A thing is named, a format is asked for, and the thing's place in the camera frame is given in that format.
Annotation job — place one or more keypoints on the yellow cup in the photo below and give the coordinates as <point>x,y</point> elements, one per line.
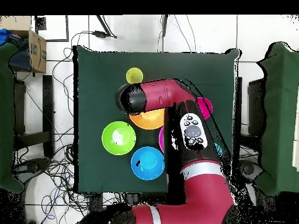
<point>133,74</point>

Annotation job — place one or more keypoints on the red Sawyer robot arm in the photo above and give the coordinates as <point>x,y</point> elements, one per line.
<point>163,93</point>

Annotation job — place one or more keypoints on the large orange bowl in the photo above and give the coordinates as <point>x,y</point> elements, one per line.
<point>147,120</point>

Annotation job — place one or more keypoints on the large magenta bowl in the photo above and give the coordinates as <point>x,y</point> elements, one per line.
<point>161,140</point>

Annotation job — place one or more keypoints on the blue bowl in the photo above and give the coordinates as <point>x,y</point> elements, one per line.
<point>151,163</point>

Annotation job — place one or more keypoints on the green bowl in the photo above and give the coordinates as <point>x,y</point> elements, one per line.
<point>108,140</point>

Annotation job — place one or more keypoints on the small red bowl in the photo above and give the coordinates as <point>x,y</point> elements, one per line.
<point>208,107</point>

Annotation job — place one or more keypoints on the small cyan bowl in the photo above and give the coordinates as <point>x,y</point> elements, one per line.
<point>218,149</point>

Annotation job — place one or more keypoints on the dark green table cloth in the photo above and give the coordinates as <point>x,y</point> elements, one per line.
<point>98,70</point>

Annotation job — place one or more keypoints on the black power strip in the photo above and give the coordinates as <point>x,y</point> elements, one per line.
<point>96,205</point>

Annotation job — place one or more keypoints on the black tripod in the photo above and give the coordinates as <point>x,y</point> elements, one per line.
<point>165,23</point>

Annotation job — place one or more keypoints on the black power adapter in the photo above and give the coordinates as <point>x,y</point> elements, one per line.
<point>100,34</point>

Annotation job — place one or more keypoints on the green cloth covered table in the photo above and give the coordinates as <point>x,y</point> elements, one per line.
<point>5,116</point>
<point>280,116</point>

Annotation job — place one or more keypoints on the cardboard box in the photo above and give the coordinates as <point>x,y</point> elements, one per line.
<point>37,51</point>

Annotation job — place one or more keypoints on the dark blue bag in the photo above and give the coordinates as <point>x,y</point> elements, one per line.
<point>19,60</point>

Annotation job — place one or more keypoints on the blue cloth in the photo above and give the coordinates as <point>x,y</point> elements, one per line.
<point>3,36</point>

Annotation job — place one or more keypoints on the black pedestal foot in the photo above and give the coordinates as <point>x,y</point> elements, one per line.
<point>248,170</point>
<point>30,168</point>

